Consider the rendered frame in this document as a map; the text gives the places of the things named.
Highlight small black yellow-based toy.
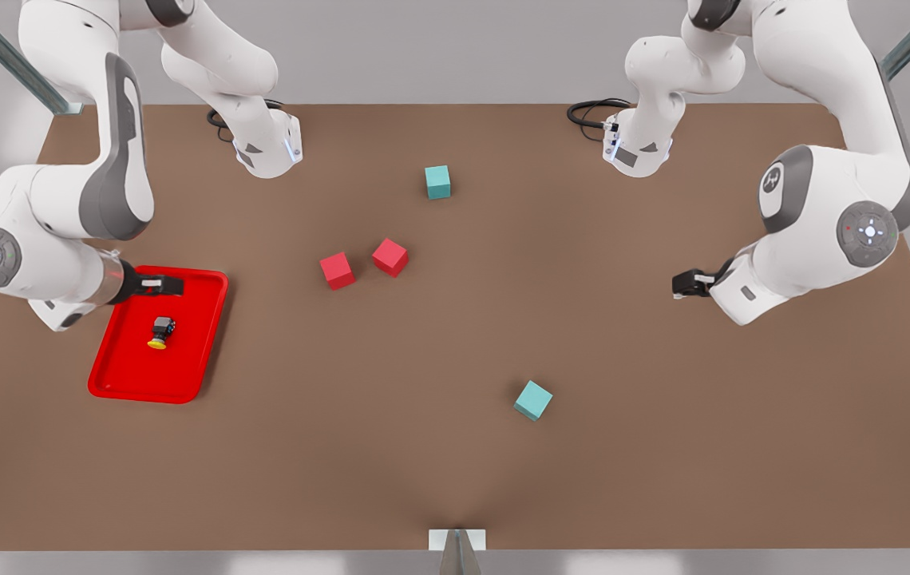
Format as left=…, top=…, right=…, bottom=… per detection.
left=147, top=316, right=177, bottom=351

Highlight red plastic tray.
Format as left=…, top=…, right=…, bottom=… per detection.
left=88, top=266, right=230, bottom=404

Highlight red cube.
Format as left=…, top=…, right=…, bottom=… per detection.
left=372, top=238, right=410, bottom=278
left=320, top=252, right=357, bottom=291

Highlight black cable loop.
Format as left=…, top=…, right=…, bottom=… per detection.
left=567, top=98, right=636, bottom=145
left=207, top=99, right=286, bottom=145

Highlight silver frame post with foot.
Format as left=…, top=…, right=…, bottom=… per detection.
left=429, top=528, right=487, bottom=575

